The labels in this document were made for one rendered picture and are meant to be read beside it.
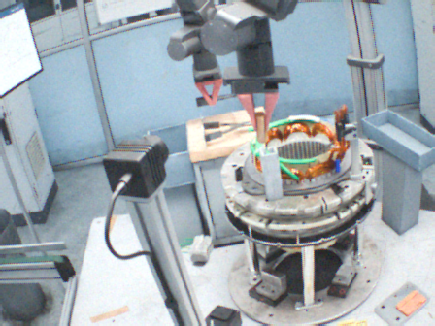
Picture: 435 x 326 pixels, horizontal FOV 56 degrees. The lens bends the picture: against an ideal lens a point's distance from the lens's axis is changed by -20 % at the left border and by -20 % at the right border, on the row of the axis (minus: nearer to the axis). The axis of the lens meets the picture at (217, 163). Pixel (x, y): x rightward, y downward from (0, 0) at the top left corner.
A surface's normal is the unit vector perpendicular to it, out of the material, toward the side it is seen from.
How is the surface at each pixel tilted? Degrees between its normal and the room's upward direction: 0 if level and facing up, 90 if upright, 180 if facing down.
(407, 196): 90
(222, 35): 86
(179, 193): 90
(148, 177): 90
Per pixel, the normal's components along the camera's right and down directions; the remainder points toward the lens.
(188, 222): 0.08, 0.47
